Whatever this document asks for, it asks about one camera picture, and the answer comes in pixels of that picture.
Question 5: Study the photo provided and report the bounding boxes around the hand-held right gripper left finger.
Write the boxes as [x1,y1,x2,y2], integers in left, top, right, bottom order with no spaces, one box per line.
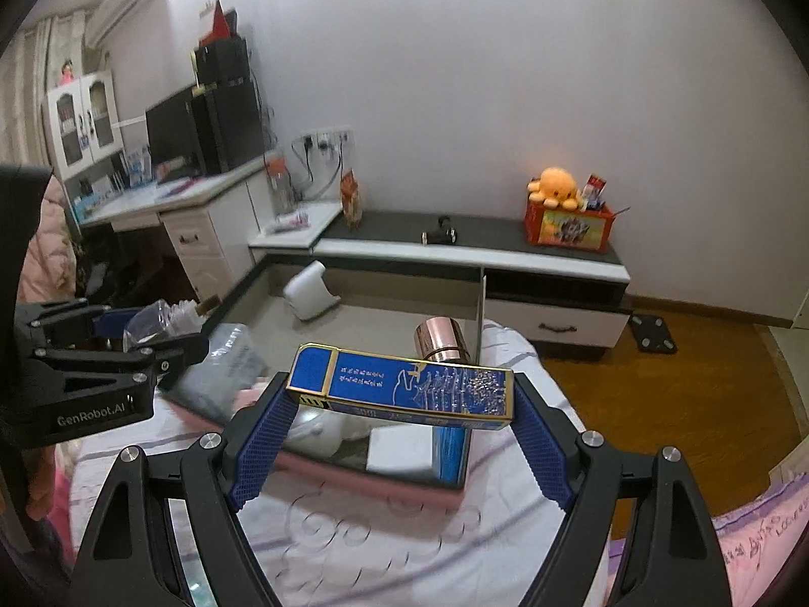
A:
[69,372,298,607]

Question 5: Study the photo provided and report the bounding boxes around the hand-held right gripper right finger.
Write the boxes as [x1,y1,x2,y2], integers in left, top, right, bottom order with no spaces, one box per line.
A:
[512,373,725,607]

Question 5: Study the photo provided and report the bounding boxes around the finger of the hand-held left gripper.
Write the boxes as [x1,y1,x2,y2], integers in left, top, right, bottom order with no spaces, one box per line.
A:
[31,332,209,401]
[13,302,137,350]

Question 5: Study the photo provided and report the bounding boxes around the clear plastic bottle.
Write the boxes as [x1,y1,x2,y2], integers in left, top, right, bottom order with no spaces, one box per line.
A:
[123,300,204,355]

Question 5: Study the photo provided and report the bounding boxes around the clear plastic case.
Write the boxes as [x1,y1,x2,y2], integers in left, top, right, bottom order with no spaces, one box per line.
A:
[170,322,273,424]

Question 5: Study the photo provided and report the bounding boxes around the blue box gold trim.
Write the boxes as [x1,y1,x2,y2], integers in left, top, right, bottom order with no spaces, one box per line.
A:
[287,341,516,432]

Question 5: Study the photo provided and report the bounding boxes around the white power adapter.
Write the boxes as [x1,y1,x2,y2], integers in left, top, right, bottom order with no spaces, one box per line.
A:
[367,425,437,475]

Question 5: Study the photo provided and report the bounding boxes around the white figurine silver base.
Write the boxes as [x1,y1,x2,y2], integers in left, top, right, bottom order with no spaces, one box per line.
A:
[282,262,342,323]

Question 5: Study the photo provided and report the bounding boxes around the rose gold metal cup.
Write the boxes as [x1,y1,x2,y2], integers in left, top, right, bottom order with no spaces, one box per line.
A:
[414,316,472,364]

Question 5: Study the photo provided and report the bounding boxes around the pink storage box grey interior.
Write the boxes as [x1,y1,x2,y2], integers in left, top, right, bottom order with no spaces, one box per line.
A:
[157,254,487,510]

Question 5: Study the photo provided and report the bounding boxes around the pink padded jacket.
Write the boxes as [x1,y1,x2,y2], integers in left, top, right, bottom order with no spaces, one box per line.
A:
[16,177,77,305]

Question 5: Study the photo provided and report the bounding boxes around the black office chair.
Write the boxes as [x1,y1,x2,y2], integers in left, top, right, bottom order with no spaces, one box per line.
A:
[79,243,137,311]

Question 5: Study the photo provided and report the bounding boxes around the white rounded plastic object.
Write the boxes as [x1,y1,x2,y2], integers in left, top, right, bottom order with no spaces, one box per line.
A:
[287,411,374,456]

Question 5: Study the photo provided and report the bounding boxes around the white desk with drawers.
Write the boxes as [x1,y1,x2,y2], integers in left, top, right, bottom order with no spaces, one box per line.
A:
[79,164,279,311]

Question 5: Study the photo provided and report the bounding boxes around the white glass-door cabinet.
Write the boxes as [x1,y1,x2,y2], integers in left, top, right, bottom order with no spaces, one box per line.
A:
[43,69,124,181]

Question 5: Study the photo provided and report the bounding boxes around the blue boxes on desk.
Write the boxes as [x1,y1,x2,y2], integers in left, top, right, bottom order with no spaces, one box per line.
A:
[123,148,153,187]

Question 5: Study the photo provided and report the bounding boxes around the black bathroom scale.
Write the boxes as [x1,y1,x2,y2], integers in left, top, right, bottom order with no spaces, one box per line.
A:
[627,313,679,355]

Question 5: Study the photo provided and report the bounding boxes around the beige curtain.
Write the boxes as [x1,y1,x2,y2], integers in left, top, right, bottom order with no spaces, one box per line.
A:
[0,13,86,168]

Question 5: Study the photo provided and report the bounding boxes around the white nightstand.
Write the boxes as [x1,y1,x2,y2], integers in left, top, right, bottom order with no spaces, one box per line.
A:
[248,202,345,267]

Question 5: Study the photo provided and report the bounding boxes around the black computer monitor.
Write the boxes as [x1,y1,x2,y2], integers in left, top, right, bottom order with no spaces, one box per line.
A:
[145,85,206,181]

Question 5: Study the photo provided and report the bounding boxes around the water bottle orange cap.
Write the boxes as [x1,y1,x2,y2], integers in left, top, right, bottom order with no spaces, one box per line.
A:
[265,152,295,216]

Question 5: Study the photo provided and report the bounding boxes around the black and white tv cabinet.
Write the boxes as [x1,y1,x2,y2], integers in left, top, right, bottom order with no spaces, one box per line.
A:
[312,208,633,361]

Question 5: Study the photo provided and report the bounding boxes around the pink printed quilt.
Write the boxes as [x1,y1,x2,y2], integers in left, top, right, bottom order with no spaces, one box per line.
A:
[607,481,809,607]

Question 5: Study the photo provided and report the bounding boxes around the red printed toy box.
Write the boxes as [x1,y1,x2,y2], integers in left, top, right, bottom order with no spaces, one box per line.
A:
[523,193,615,257]

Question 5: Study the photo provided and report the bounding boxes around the black computer tower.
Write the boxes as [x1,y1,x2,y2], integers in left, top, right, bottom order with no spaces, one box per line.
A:
[190,79,266,175]

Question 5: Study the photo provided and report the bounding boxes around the orange printed bag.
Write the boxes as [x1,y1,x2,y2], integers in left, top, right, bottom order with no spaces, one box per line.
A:
[339,167,364,229]

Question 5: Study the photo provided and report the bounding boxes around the small black metal tool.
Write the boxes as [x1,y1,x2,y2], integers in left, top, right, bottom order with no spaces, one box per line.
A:
[422,215,457,246]

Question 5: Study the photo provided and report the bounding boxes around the orange octopus plush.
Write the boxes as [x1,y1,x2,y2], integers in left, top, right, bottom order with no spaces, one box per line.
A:
[527,167,581,209]

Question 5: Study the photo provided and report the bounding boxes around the white air conditioner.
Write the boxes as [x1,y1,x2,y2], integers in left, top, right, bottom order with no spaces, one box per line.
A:
[85,0,162,45]

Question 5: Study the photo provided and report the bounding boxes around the black speaker box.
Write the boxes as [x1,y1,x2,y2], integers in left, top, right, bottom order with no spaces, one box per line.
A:
[193,38,250,86]

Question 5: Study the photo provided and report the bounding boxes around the red triangular stand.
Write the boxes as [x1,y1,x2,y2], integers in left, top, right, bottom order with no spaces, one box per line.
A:
[199,0,240,48]

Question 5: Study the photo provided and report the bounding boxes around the black power cable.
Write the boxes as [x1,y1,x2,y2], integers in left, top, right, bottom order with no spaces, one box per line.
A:
[291,139,342,200]

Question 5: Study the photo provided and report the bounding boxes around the white wall socket panel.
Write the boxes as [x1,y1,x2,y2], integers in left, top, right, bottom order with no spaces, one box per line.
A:
[300,128,351,151]

